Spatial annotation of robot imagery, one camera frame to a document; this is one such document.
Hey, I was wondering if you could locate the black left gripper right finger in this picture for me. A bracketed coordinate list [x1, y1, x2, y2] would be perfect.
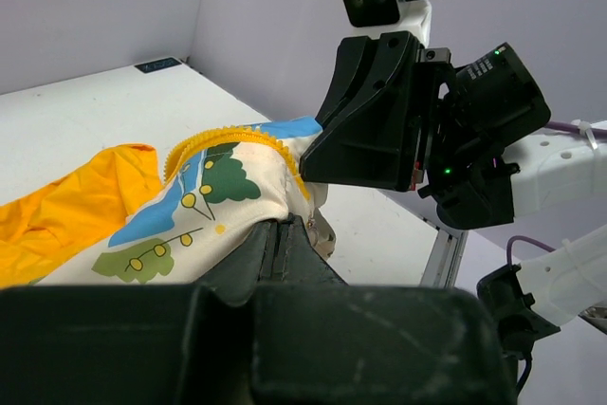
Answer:
[250, 217, 517, 404]

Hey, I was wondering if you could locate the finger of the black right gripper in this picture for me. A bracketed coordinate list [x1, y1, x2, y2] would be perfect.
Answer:
[300, 31, 421, 191]

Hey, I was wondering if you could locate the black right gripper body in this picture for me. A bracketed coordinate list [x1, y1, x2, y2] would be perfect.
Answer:
[418, 46, 520, 230]

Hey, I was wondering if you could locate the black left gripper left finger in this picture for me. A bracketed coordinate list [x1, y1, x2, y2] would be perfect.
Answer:
[1, 220, 287, 404]

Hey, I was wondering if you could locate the yellow cream dinosaur print jacket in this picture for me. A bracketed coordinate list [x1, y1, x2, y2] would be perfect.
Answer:
[1, 117, 336, 287]

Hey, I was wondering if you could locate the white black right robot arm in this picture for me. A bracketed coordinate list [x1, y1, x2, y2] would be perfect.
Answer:
[300, 31, 606, 230]

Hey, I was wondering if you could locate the aluminium right table rail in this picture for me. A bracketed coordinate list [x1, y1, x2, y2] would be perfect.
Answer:
[419, 218, 469, 288]

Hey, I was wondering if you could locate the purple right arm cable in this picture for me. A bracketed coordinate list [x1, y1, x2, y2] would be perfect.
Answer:
[505, 118, 607, 392]

